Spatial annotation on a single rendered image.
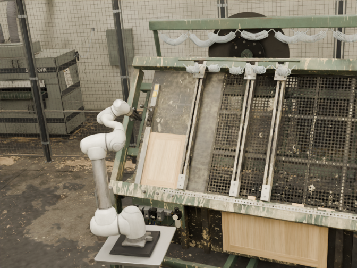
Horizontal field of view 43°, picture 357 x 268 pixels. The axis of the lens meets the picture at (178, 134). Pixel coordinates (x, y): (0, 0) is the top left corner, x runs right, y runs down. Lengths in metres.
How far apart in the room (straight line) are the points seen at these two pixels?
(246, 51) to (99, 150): 1.83
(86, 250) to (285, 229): 2.10
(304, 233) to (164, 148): 1.39
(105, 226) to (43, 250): 1.81
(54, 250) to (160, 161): 1.65
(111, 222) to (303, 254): 1.66
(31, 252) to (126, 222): 1.96
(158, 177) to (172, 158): 0.22
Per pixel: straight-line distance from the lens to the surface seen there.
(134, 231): 3.44
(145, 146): 4.17
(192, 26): 4.56
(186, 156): 3.95
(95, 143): 3.34
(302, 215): 3.65
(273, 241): 4.10
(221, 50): 4.56
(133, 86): 4.42
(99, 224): 3.46
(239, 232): 4.15
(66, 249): 5.08
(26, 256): 5.15
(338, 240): 3.92
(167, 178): 4.03
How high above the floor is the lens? 2.69
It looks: 20 degrees down
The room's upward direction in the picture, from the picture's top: 4 degrees counter-clockwise
